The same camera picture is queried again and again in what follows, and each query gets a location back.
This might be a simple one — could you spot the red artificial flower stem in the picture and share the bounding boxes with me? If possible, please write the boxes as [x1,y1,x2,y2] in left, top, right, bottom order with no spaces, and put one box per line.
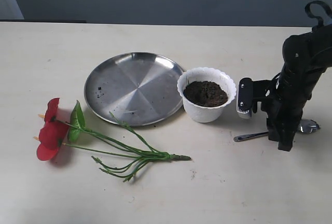
[35,98,191,182]

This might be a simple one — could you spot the metal spoon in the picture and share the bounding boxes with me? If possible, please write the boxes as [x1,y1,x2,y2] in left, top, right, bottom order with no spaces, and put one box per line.
[233,119,321,142]

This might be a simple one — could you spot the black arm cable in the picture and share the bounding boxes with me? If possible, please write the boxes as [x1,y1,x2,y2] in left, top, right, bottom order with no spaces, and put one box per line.
[305,0,332,32]

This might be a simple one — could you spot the round steel plate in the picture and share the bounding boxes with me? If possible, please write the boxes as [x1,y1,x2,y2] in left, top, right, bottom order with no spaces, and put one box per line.
[84,52,184,127]

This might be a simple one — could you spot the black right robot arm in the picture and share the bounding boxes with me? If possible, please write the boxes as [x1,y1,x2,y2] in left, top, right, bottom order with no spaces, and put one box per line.
[252,25,331,151]

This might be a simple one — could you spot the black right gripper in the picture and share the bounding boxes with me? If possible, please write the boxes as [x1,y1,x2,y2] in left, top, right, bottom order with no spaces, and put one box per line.
[253,68,315,151]

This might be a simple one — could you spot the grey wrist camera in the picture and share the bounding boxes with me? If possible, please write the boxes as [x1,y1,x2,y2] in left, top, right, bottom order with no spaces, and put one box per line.
[237,77,253,119]

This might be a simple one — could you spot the white plastic flower pot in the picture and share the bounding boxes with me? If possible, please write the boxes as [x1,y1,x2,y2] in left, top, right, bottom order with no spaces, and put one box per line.
[177,67,237,123]

